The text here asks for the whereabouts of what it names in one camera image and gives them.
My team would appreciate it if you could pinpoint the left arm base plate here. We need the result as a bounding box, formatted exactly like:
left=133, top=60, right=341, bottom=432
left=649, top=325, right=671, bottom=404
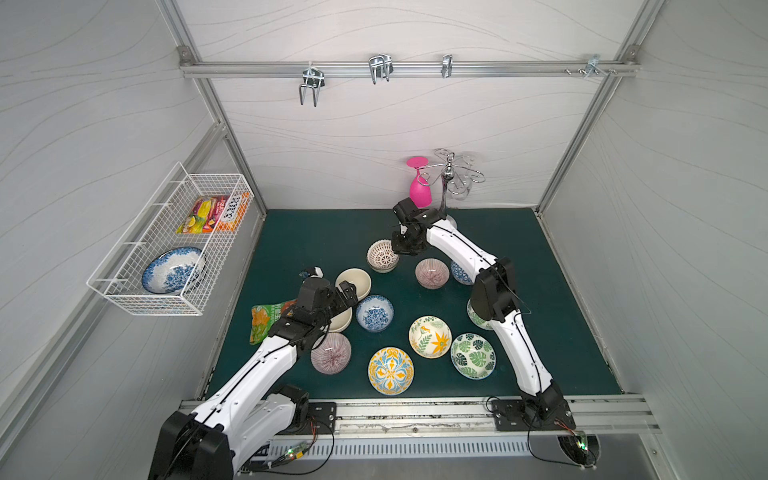
left=283, top=400, right=337, bottom=436

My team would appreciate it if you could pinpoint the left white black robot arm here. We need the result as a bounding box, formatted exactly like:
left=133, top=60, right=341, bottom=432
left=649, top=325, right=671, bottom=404
left=148, top=277, right=358, bottom=479

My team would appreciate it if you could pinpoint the yellow blue ornament bowl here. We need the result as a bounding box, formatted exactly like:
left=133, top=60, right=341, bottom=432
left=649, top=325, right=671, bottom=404
left=367, top=347, right=415, bottom=396

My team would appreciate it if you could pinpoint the white maroon leaf bowl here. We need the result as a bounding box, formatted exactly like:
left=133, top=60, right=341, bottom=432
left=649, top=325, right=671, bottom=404
left=366, top=239, right=399, bottom=273

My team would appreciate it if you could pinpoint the yellow flower bowl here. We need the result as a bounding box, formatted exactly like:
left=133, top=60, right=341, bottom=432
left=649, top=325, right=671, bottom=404
left=408, top=316, right=453, bottom=359

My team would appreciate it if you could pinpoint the purple striped bowl back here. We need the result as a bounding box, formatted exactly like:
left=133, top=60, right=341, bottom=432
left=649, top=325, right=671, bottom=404
left=414, top=258, right=450, bottom=290

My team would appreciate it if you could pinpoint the metal double hook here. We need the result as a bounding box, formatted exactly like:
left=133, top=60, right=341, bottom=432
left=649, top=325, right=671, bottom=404
left=368, top=54, right=394, bottom=85
left=298, top=66, right=326, bottom=107

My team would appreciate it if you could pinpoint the white wire wall basket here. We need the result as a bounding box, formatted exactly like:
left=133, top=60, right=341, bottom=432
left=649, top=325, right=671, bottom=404
left=87, top=164, right=253, bottom=316

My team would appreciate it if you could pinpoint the metal double hook middle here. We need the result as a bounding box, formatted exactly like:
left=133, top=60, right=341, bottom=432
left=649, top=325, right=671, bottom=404
left=368, top=54, right=394, bottom=85

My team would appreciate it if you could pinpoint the blue floral bowl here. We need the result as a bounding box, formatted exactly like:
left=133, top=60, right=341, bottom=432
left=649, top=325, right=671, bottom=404
left=355, top=295, right=394, bottom=333
left=141, top=246, right=206, bottom=295

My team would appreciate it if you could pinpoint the metal bracket on rail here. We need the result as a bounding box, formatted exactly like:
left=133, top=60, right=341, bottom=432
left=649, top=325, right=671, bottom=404
left=441, top=54, right=453, bottom=79

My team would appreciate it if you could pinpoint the cream plain bowl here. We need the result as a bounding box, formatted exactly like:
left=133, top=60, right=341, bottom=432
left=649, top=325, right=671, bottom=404
left=329, top=308, right=353, bottom=333
left=335, top=268, right=372, bottom=300

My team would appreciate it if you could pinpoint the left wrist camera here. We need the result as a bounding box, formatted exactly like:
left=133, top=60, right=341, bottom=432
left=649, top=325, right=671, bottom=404
left=299, top=266, right=324, bottom=279

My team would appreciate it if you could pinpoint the colourful snack packet in basket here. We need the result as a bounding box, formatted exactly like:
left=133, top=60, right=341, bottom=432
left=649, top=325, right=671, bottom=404
left=176, top=192, right=251, bottom=234

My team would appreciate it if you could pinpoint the black cable left base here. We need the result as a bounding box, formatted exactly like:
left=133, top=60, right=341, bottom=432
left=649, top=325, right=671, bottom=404
left=239, top=413, right=337, bottom=476

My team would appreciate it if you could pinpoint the aluminium top rail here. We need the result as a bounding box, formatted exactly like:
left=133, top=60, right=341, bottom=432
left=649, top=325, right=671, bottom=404
left=180, top=54, right=641, bottom=81

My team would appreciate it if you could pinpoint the purple striped bowl front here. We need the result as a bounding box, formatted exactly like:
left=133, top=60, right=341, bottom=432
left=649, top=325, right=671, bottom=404
left=310, top=333, right=352, bottom=375

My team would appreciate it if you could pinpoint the cream plain bowl front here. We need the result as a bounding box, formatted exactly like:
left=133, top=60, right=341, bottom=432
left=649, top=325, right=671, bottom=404
left=329, top=308, right=353, bottom=333

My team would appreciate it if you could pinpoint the purple striped bowl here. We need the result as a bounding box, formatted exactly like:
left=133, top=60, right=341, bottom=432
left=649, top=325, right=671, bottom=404
left=414, top=258, right=450, bottom=290
left=310, top=333, right=352, bottom=375

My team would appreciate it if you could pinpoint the black cable base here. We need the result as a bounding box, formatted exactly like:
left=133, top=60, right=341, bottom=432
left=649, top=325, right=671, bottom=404
left=484, top=393, right=600, bottom=469
left=239, top=413, right=337, bottom=476

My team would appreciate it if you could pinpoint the blue floral bowl in basket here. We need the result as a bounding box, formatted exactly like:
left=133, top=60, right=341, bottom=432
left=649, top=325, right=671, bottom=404
left=141, top=246, right=206, bottom=295

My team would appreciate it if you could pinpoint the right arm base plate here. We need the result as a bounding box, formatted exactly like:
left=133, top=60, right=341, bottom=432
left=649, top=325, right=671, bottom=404
left=485, top=396, right=577, bottom=432

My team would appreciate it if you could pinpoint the green leaf bowl front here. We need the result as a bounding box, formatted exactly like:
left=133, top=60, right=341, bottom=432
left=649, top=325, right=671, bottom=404
left=450, top=333, right=497, bottom=380

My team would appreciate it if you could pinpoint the pink plastic wine glass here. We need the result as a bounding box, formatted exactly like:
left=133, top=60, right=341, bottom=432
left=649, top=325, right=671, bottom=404
left=406, top=156, right=432, bottom=209

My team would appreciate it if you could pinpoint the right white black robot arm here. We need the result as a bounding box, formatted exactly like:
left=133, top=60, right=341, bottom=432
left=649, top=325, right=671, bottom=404
left=392, top=198, right=572, bottom=427

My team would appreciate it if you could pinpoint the green leaf bowl back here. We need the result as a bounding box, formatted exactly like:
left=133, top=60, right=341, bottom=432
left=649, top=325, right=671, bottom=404
left=466, top=300, right=492, bottom=331

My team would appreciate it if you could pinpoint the metal hook right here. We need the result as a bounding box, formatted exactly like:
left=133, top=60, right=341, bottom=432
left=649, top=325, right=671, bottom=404
left=563, top=54, right=617, bottom=79

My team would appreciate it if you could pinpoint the metal double hook left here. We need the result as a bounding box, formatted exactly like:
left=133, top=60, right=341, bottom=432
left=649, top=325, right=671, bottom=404
left=298, top=66, right=326, bottom=107

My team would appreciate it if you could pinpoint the chrome glass holder stand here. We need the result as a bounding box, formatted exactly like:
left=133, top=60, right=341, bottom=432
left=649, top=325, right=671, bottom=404
left=417, top=148, right=486, bottom=226

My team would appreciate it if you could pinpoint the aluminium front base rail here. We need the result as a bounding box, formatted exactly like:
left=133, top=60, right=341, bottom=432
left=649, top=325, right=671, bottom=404
left=180, top=394, right=661, bottom=440

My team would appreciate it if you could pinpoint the green leaf bowl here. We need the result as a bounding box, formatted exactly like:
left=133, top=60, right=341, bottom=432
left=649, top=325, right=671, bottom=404
left=450, top=333, right=497, bottom=380
left=466, top=300, right=492, bottom=331

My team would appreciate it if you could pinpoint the blue triangle pattern bowl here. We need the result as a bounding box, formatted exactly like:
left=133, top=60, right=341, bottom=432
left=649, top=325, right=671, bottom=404
left=450, top=261, right=474, bottom=285

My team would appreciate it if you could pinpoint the black cable right base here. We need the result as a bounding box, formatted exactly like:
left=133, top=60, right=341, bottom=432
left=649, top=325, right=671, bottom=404
left=484, top=393, right=600, bottom=469

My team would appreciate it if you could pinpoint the green snack bag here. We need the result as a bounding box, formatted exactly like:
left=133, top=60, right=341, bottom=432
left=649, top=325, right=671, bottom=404
left=249, top=300, right=296, bottom=345

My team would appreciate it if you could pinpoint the cream plain bowl back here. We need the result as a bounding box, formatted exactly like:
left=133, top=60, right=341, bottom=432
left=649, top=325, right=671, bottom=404
left=335, top=268, right=372, bottom=300

